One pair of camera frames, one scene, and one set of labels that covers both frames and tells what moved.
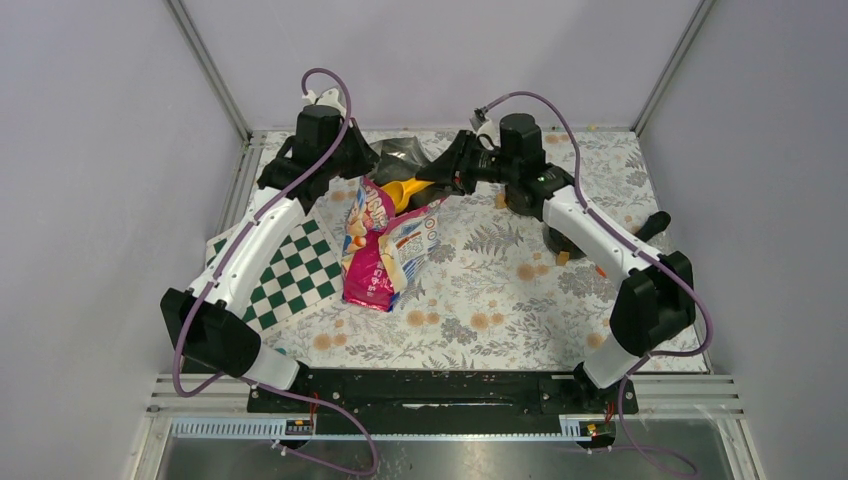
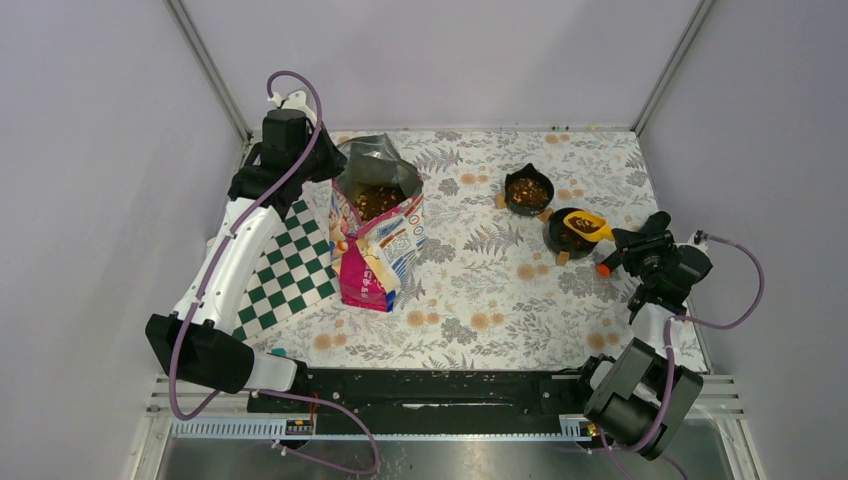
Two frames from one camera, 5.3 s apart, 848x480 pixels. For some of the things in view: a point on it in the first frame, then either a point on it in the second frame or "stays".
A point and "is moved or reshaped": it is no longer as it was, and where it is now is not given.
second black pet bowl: x=525 y=199 stays
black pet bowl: x=560 y=242 stays
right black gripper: x=451 y=171 -> x=646 y=241
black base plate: x=442 y=395 stays
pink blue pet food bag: x=384 y=251 is moved or reshaped
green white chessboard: x=298 y=275 stays
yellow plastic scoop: x=401 y=191 is moved or reshaped
